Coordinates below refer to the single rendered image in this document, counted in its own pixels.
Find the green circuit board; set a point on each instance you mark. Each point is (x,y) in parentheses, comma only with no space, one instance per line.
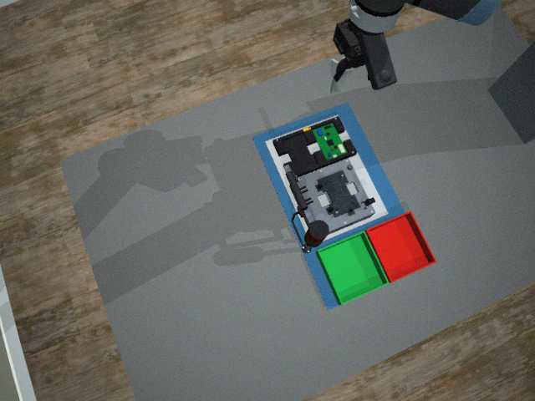
(329,141)

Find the green bin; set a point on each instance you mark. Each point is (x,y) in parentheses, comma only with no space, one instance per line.
(354,268)

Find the red bin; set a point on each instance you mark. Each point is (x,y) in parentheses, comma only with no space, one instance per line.
(401,245)

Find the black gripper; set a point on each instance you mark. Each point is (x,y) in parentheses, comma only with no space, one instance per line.
(342,70)

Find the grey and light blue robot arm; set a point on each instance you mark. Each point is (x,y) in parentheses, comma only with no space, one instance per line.
(377,16)

